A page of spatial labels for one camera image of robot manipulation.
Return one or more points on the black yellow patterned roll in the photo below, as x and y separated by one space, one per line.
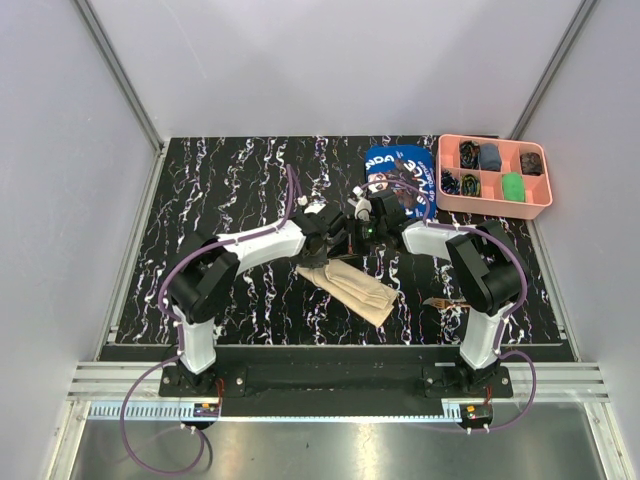
470 186

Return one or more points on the black patterned roll left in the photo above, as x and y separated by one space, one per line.
449 183

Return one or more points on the copper fork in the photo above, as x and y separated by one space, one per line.
444 303

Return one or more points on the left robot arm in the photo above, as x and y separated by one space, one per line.
197 290

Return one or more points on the blue printed folded cloth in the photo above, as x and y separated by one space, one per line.
408 170

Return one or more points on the beige cloth napkin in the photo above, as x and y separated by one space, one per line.
359 292

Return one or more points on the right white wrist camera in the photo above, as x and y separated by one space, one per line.
360 202

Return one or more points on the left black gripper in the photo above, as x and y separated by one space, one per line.
313 263

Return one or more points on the black marble table mat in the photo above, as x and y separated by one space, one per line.
225 185

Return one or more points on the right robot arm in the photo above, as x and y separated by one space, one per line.
488 269

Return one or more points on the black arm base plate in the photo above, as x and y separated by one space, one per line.
336 381

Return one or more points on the dark brown rolled cloth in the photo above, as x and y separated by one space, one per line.
531 164

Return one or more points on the pink divided organizer tray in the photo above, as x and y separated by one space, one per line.
491 200

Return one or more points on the blue-grey rolled cloth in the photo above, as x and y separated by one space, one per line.
490 158

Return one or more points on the green rolled cloth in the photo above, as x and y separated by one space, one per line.
513 187

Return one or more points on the black patterned roll top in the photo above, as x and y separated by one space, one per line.
469 153

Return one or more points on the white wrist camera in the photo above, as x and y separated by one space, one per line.
360 202
309 205

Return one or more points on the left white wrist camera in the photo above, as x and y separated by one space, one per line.
309 205

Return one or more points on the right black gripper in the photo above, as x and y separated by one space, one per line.
353 240

